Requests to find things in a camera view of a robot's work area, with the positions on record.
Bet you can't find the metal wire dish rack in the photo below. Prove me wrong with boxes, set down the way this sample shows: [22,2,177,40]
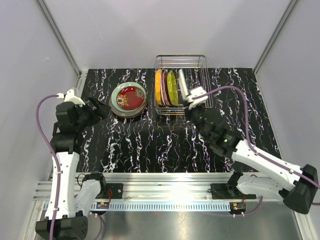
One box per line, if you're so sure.
[154,54,212,116]

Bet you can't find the pink polka dot plate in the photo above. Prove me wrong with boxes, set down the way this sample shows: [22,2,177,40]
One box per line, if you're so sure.
[161,69,172,107]

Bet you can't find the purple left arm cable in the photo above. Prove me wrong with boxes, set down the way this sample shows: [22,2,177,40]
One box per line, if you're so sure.
[35,93,105,240]

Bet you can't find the black mounting plate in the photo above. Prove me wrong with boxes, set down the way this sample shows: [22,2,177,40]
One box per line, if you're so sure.
[207,183,257,200]
[96,183,124,200]

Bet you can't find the right aluminium frame post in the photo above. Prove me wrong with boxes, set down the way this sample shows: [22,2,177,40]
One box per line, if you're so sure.
[253,0,300,75]

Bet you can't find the white slotted cable duct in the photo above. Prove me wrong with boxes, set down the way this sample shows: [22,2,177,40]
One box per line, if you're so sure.
[90,201,231,212]

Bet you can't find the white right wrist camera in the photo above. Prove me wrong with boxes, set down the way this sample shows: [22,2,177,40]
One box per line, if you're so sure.
[181,86,208,110]

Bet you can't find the lime green polka dot plate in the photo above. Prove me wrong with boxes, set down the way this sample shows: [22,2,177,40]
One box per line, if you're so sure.
[166,70,179,107]

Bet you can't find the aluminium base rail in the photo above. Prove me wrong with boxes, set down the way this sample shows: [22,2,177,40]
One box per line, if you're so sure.
[33,172,306,203]

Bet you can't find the yellow polka dot plate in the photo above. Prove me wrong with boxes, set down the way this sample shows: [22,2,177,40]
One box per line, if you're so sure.
[154,69,162,105]

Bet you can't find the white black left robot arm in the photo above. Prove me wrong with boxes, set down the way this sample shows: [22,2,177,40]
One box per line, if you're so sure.
[35,96,111,240]

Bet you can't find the white watermelon pattern plate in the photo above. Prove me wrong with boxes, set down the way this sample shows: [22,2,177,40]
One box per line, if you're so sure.
[178,68,190,103]

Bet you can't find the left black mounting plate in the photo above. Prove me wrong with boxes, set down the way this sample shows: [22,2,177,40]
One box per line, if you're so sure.
[96,183,124,200]

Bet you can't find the red floral plate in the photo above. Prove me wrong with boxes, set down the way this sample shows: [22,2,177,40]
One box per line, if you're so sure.
[116,86,146,111]

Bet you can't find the stack of round plates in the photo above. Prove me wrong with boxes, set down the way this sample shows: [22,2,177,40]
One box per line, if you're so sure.
[109,97,147,118]

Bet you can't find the left aluminium frame post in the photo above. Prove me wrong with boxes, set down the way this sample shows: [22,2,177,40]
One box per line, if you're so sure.
[36,0,87,78]

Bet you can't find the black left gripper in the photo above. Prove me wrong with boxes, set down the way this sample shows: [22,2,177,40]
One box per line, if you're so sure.
[74,95,111,131]

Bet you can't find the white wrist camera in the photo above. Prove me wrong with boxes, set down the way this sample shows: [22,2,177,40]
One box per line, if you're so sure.
[64,89,86,107]
[181,86,208,110]

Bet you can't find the mint green floral plate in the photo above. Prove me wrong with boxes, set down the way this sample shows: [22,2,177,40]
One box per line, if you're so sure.
[111,82,147,111]

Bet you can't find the white plate green lettered rim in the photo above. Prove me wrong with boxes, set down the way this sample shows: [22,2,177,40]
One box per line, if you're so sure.
[160,71,166,106]

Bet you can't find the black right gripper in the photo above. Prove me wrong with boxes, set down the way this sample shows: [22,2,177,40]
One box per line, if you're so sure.
[182,97,210,141]

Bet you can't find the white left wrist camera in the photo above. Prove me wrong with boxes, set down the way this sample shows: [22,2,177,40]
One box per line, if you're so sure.
[64,89,86,107]

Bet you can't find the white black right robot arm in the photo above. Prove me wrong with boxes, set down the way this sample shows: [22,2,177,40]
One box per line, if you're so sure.
[183,102,319,214]

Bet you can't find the aluminium frame post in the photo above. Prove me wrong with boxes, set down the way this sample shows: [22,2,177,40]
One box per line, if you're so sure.
[253,0,300,75]
[36,0,87,78]

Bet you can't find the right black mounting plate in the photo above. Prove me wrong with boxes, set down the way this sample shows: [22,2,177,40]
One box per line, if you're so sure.
[207,183,257,200]

